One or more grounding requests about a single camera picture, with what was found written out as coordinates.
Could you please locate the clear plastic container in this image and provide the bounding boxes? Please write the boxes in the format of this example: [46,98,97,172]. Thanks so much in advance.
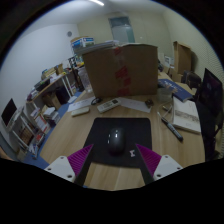
[156,87,173,104]

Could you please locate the white book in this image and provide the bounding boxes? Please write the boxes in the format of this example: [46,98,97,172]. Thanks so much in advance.
[171,95,202,135]

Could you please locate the white paper sheet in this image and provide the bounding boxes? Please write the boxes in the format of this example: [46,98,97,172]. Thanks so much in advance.
[67,96,96,113]
[118,96,152,114]

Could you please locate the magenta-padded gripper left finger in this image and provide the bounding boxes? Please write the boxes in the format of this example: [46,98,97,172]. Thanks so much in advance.
[44,143,95,187]

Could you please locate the black marker pen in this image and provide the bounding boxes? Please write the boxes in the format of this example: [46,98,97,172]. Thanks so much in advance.
[157,111,184,143]

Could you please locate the black mouse pad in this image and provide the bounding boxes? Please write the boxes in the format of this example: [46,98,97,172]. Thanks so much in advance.
[83,117,153,169]

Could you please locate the blue book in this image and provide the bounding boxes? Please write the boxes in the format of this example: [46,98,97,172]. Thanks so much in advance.
[158,78,194,103]

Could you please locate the white remote control with buttons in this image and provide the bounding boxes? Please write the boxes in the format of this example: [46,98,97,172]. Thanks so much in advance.
[96,97,122,114]

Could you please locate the ceiling light tube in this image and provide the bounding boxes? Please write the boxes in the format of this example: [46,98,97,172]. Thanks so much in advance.
[89,0,105,7]

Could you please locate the window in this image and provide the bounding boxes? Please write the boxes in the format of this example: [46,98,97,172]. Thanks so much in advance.
[108,16,136,45]

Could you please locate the large brown cardboard box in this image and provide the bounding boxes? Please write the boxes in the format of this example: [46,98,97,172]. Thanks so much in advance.
[82,43,159,99]

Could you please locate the black chair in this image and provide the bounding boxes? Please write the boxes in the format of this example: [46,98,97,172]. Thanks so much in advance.
[195,68,224,161]

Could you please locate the black monitor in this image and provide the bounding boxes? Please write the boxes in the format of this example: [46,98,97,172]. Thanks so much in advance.
[0,98,18,127]

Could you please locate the white shelf unit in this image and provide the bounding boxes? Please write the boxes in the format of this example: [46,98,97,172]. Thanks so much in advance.
[0,63,79,161]

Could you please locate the black computer mouse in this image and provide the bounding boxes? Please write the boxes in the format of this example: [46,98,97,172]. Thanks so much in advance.
[106,126,127,156]

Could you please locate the white blue printed carton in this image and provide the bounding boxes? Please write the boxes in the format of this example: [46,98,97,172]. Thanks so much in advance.
[70,36,95,51]

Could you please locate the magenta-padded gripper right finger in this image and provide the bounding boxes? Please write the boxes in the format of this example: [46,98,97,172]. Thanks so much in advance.
[134,143,184,186]

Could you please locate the small open cardboard box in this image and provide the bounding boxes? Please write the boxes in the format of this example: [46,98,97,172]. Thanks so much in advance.
[172,40,193,84]

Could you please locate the plain white remote control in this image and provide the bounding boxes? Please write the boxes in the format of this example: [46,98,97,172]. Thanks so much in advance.
[70,106,91,117]

